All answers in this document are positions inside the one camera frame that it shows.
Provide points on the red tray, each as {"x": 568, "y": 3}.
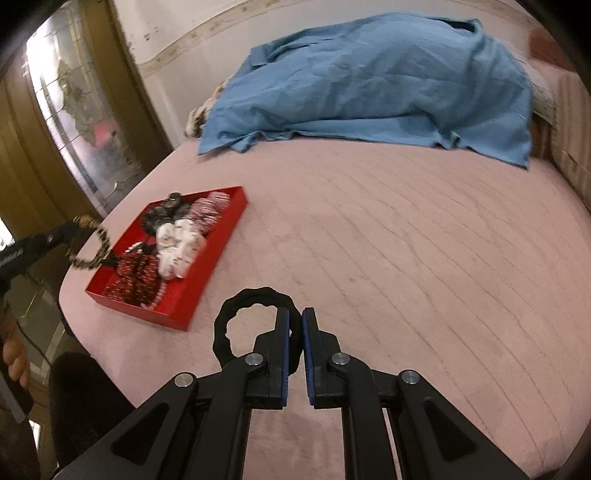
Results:
{"x": 203, "y": 272}

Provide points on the floral blanket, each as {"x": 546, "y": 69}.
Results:
{"x": 198, "y": 121}

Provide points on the striped pillow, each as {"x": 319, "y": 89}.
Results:
{"x": 565, "y": 124}

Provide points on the wooden door with glass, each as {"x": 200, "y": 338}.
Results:
{"x": 78, "y": 115}

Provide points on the person's left hand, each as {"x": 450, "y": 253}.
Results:
{"x": 14, "y": 355}

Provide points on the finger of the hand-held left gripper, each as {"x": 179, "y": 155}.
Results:
{"x": 62, "y": 234}

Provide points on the blue cloth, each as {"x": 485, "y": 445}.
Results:
{"x": 369, "y": 87}

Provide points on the black chair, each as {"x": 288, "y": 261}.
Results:
{"x": 81, "y": 406}

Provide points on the black ruffled scrunchie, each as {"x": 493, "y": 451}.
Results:
{"x": 161, "y": 213}

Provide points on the red white striped scrunchie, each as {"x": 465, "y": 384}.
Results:
{"x": 210, "y": 210}

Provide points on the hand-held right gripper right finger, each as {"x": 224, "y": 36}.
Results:
{"x": 308, "y": 360}

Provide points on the white cherry print scrunchie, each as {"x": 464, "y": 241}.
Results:
{"x": 178, "y": 249}

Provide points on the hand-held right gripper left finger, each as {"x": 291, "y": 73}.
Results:
{"x": 283, "y": 355}

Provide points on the pink bed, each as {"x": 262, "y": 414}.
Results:
{"x": 369, "y": 240}

